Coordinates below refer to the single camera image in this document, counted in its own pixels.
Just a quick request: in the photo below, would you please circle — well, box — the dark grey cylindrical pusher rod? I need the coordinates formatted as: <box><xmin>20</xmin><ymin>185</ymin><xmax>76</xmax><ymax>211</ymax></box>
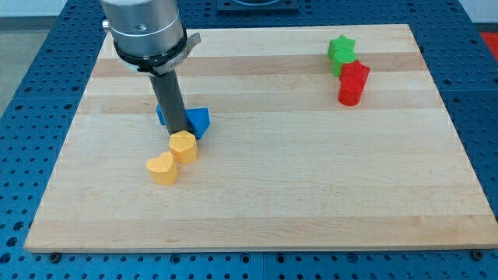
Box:
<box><xmin>149</xmin><ymin>70</ymin><xmax>193</xmax><ymax>135</ymax></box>

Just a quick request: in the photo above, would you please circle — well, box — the blue triangle block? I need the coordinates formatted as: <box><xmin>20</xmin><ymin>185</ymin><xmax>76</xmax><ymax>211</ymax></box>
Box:
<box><xmin>186</xmin><ymin>107</ymin><xmax>210</xmax><ymax>140</ymax></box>

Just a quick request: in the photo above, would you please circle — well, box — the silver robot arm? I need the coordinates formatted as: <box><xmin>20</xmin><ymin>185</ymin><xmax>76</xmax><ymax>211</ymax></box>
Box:
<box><xmin>101</xmin><ymin>0</ymin><xmax>201</xmax><ymax>135</ymax></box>

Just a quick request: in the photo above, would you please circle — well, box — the blue cube block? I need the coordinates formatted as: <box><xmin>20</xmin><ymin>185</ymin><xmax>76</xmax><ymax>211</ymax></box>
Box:
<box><xmin>156</xmin><ymin>104</ymin><xmax>166</xmax><ymax>126</ymax></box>

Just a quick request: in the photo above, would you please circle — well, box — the yellow hexagon block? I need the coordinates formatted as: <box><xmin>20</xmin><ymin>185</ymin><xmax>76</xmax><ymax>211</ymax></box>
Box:
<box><xmin>169</xmin><ymin>131</ymin><xmax>198</xmax><ymax>165</ymax></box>

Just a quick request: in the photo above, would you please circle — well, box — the yellow heart block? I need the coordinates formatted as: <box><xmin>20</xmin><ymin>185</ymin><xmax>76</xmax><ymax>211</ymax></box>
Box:
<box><xmin>146</xmin><ymin>152</ymin><xmax>178</xmax><ymax>185</ymax></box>

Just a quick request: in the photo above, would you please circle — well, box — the wooden board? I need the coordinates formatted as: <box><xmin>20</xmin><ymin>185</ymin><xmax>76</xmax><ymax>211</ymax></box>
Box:
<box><xmin>25</xmin><ymin>24</ymin><xmax>497</xmax><ymax>253</ymax></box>

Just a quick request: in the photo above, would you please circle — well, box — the green star block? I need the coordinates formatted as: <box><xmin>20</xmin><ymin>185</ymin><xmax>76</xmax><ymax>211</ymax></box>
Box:
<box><xmin>328</xmin><ymin>34</ymin><xmax>356</xmax><ymax>59</ymax></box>

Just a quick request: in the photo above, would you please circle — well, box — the red cylinder block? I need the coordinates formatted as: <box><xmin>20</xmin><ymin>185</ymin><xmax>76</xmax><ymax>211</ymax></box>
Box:
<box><xmin>338</xmin><ymin>76</ymin><xmax>365</xmax><ymax>106</ymax></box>

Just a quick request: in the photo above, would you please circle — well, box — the red pentagon block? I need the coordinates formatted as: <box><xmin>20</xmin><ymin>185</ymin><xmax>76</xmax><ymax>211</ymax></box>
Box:
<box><xmin>339</xmin><ymin>60</ymin><xmax>370</xmax><ymax>89</ymax></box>

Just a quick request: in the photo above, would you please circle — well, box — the red object at edge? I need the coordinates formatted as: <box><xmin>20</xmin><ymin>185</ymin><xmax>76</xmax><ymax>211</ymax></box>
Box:
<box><xmin>480</xmin><ymin>32</ymin><xmax>498</xmax><ymax>60</ymax></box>

